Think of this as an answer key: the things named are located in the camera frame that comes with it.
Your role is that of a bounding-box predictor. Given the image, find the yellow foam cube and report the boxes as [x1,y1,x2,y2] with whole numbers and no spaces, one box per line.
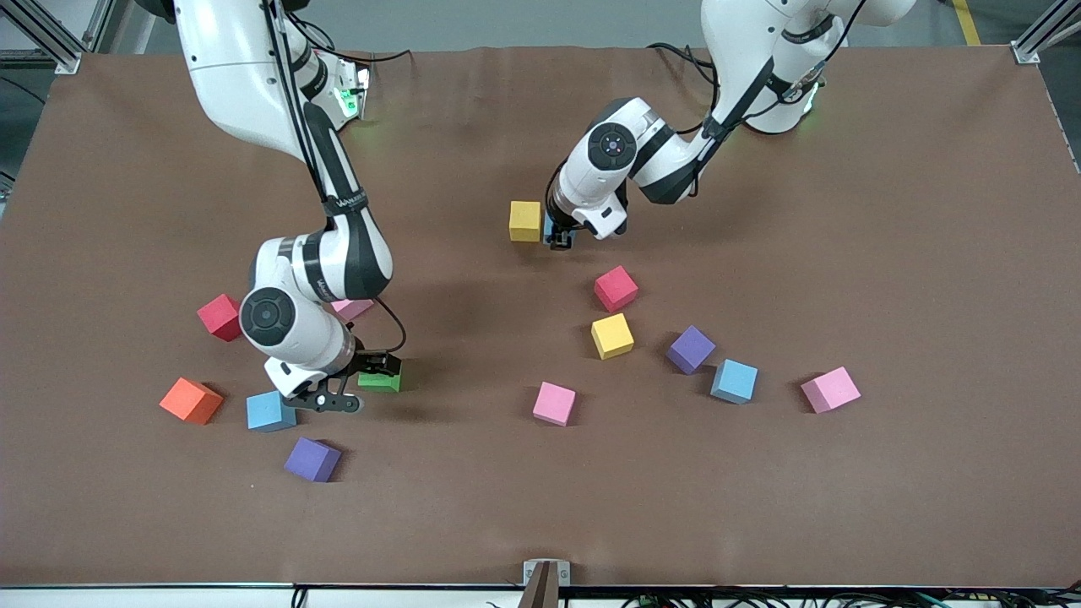
[509,200,542,243]
[590,312,635,361]

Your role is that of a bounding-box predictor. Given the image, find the red foam cube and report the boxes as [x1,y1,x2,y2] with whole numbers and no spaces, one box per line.
[197,293,246,343]
[594,265,639,313]

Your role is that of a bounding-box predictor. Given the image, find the purple foam cube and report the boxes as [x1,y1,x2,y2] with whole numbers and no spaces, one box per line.
[665,325,717,376]
[284,436,343,484]

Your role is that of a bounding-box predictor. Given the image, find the orange foam cube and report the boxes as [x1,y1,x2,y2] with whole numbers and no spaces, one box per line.
[159,377,225,426]

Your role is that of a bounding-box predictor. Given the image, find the brown table cover sheet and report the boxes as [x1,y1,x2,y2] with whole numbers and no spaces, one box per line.
[0,44,1081,589]

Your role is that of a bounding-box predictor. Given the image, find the black base cable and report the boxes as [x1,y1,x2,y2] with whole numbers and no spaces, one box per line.
[291,8,415,65]
[646,42,719,90]

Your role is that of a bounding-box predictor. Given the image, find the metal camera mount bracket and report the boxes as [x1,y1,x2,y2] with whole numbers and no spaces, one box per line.
[519,559,571,608]

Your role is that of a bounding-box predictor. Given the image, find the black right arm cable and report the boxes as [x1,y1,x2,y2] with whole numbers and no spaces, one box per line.
[260,0,408,356]

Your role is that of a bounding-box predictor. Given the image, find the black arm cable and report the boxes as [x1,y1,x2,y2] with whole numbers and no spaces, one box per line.
[260,0,408,356]
[676,0,871,140]

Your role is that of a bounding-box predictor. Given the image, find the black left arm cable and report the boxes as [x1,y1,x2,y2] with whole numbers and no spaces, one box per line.
[676,0,871,140]

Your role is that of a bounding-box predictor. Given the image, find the aluminium frame post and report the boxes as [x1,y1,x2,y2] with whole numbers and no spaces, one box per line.
[1011,0,1081,65]
[0,0,115,75]

